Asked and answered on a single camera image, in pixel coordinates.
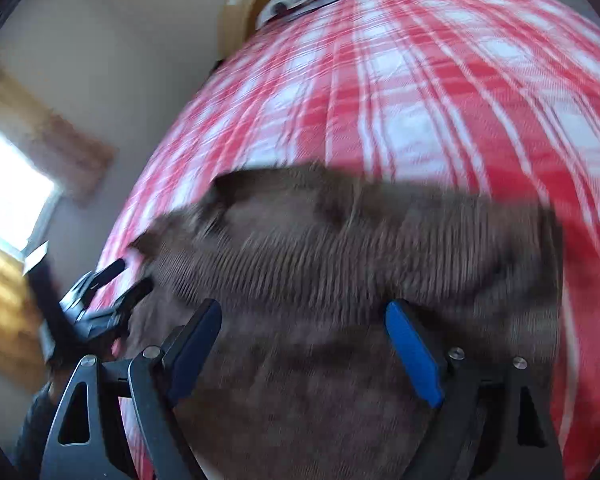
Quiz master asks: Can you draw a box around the person's left forearm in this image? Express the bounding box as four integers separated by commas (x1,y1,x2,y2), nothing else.
14,360,71,467

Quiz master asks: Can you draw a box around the cream and wood headboard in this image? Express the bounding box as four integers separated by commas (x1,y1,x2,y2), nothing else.
220,0,397,63

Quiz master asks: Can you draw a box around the bed with red plaid sheet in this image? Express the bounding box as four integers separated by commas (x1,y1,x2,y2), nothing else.
87,0,600,480

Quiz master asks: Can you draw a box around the brown knitted sun-pattern sweater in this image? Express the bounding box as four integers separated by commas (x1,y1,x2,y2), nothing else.
125,160,566,480

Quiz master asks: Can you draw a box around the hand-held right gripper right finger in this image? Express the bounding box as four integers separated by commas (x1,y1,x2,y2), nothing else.
385,299,566,480

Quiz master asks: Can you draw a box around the large side window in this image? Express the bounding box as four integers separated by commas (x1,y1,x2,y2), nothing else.
0,120,62,257

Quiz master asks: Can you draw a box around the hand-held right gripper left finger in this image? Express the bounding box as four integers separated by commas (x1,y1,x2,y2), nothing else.
40,298,223,480

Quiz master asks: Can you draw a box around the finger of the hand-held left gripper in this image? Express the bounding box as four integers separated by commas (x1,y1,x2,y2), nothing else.
111,277,155,312
86,258,127,287

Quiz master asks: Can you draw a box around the yellow patterned curtain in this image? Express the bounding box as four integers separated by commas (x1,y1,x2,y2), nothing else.
0,57,117,207

